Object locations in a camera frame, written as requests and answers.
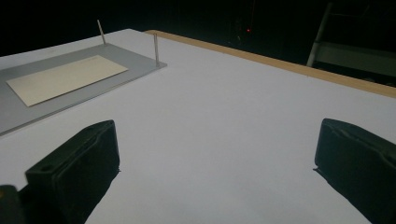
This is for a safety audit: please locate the thin metal pin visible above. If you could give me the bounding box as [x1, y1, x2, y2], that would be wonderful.
[153, 33, 161, 67]
[96, 19, 107, 46]

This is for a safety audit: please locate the cream rectangular card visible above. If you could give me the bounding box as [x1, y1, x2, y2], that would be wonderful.
[6, 54, 129, 107]

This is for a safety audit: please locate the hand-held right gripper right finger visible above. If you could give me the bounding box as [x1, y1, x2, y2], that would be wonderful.
[313, 118, 396, 224]

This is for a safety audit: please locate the grey metal base plate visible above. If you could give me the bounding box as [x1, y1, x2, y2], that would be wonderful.
[0, 42, 168, 137]

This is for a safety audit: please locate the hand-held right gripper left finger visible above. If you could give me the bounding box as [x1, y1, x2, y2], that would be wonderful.
[18, 119, 121, 224]

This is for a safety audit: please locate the metal stand frame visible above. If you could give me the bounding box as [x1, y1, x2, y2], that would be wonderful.
[305, 2, 396, 78]

